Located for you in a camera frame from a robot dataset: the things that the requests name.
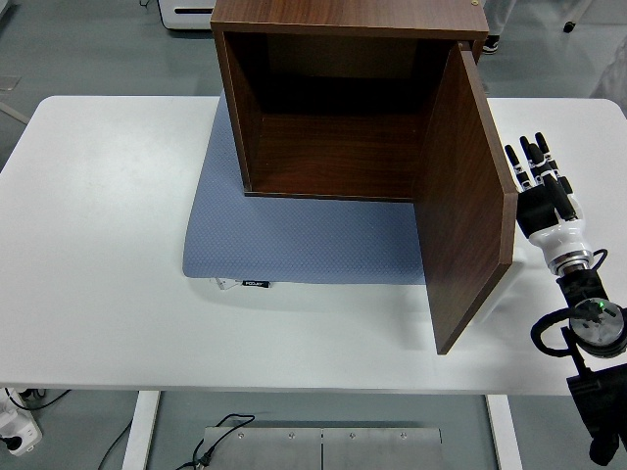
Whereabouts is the white power strip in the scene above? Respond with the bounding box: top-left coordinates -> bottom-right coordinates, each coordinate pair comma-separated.
0,388 -> 44,457

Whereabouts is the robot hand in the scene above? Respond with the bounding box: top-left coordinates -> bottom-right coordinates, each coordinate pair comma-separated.
504,130 -> 593,264

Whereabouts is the brown wooden cabinet body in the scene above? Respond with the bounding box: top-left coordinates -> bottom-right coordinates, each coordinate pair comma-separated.
210,0 -> 490,203

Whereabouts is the blue-grey textured mat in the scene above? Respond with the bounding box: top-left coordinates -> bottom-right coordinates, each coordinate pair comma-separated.
181,97 -> 427,286

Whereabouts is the grey metal plate with screws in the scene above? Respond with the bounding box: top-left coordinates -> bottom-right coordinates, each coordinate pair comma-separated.
202,426 -> 323,470
321,427 -> 444,470

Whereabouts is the thin black floor cable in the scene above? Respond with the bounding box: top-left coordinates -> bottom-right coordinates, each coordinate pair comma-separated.
96,419 -> 134,470

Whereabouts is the person's leg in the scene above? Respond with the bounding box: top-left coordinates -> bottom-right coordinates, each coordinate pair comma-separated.
484,0 -> 515,38

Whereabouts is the white box appliance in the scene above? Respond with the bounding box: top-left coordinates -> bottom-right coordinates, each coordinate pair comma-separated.
157,0 -> 219,33

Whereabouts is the white table leg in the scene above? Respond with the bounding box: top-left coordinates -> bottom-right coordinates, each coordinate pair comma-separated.
485,394 -> 523,470
121,390 -> 162,470

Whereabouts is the black cable with plug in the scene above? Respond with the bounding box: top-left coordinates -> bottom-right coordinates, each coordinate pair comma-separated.
178,414 -> 257,470

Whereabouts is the brown wooden cabinet door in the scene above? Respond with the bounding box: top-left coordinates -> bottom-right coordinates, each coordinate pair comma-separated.
413,41 -> 519,356

